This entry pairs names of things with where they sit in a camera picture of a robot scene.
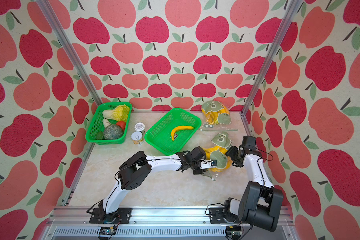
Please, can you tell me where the pull-tab tin can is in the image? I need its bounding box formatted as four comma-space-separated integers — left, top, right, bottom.
131, 131, 144, 145

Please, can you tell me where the left aluminium frame post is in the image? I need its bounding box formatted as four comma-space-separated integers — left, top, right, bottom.
36, 0, 104, 106

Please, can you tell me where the green netted melon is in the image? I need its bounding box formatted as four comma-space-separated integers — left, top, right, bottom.
103, 125, 124, 140

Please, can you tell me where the right aluminium frame post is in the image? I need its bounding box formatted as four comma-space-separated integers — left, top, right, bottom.
240, 0, 303, 119

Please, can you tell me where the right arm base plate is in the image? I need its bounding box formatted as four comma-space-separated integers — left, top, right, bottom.
205, 206, 239, 224

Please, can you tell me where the green basket with vegetables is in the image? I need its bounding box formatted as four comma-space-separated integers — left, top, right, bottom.
86, 102, 132, 145

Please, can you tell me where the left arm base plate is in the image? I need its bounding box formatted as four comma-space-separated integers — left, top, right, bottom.
87, 208, 132, 225

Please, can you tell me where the napa cabbage toy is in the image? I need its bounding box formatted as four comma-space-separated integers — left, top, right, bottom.
103, 105, 130, 122

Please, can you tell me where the zip bag of bananas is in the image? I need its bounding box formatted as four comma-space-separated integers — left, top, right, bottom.
200, 101, 238, 132
203, 132, 233, 181

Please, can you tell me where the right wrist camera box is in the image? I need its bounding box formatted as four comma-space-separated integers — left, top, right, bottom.
241, 136, 257, 155

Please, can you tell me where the front aluminium rail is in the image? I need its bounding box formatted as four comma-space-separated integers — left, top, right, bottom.
39, 206, 299, 240

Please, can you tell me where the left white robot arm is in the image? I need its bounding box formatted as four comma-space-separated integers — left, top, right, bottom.
99, 146, 217, 215

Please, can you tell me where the empty green plastic basket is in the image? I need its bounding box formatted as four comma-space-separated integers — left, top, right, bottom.
145, 108, 202, 155

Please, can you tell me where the aluminium frame post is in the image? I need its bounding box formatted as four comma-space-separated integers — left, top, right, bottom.
240, 0, 303, 119
36, 0, 104, 106

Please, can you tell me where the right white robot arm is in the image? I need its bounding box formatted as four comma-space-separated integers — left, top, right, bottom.
223, 146, 284, 232

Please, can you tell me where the white mushroom toy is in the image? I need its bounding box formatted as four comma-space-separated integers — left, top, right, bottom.
102, 119, 111, 128

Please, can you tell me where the green pepper toy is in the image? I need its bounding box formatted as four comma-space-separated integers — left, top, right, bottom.
96, 131, 104, 141

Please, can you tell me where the red tomato toy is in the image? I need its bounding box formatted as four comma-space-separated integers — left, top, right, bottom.
116, 121, 126, 131

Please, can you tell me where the white lidded cup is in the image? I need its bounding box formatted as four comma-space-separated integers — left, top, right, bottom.
135, 122, 146, 134

